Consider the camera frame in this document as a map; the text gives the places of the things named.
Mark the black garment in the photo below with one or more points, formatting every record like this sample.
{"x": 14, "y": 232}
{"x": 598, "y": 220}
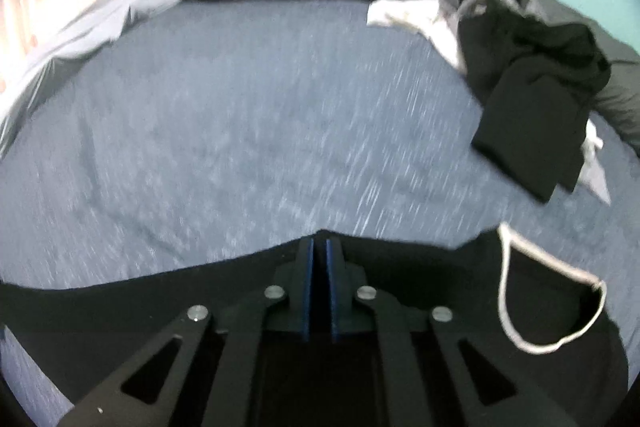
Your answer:
{"x": 530, "y": 107}

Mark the light grey bed sheet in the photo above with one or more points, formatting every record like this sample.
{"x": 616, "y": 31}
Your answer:
{"x": 75, "y": 37}

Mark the white garment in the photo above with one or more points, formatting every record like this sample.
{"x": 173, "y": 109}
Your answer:
{"x": 595, "y": 177}
{"x": 400, "y": 12}

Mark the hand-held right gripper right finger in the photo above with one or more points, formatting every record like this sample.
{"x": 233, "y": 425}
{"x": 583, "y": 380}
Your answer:
{"x": 332, "y": 287}

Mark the blue patterned bedspread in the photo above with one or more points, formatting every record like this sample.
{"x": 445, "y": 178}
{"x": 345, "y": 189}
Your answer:
{"x": 225, "y": 132}

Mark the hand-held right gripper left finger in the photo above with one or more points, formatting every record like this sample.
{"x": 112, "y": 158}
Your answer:
{"x": 309, "y": 287}

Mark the black sweater white trim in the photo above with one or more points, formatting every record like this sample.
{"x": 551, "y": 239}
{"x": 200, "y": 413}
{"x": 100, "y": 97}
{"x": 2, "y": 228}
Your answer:
{"x": 150, "y": 307}

